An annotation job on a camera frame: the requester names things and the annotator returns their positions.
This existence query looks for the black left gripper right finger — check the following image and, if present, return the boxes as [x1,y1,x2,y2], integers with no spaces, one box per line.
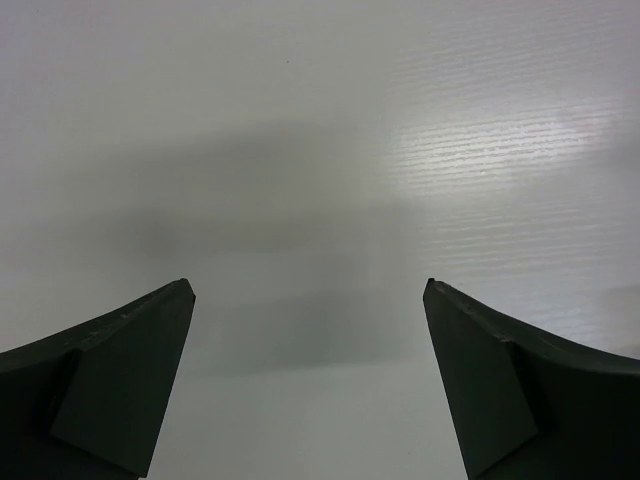
[423,279,639,479]

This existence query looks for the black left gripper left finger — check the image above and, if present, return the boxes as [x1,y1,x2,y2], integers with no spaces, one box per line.
[1,279,196,479]

